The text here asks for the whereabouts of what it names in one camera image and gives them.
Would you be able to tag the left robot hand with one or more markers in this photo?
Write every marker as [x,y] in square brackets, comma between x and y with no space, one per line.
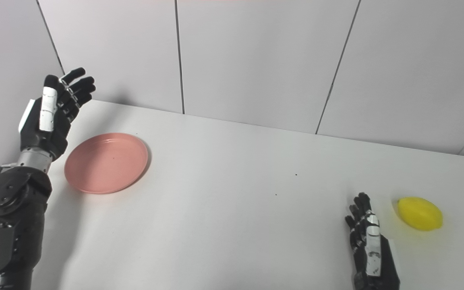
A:
[52,112]

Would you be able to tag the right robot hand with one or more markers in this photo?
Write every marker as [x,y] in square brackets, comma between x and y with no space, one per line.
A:
[371,253]

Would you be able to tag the yellow lemon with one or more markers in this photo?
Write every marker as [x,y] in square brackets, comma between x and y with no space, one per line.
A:
[420,214]

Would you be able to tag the pink round plate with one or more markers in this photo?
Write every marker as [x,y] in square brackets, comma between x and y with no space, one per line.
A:
[106,163]

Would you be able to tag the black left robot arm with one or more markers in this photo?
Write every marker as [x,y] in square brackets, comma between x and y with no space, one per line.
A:
[12,217]

